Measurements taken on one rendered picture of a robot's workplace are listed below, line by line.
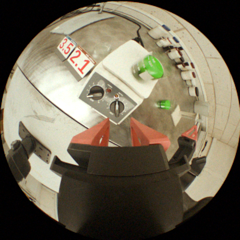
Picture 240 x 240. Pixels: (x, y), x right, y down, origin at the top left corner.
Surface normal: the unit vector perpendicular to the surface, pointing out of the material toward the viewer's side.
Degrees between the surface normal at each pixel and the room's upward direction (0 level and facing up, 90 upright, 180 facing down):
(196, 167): 90
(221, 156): 90
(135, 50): 0
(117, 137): 0
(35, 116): 0
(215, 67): 90
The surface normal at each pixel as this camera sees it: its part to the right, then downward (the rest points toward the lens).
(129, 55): 0.35, 0.20
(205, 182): -0.75, -0.53
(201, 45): -0.56, 0.83
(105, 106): 0.03, 0.59
